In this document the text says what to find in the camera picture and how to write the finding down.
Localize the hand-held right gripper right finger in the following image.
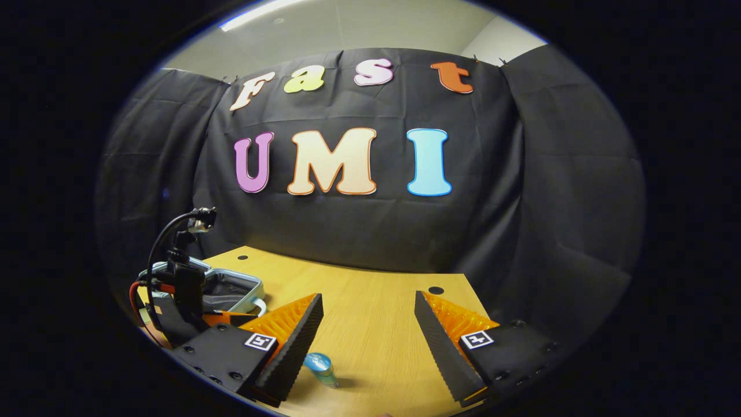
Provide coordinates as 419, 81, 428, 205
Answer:
413, 291, 561, 409

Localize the red cable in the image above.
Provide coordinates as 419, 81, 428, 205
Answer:
128, 281, 175, 349

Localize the black backdrop cloth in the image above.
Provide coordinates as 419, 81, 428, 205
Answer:
96, 45, 646, 348

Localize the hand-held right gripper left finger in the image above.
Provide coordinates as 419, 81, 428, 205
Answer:
173, 293, 325, 407

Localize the clear bottle with blue cap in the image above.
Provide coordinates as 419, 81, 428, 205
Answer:
303, 352, 340, 389

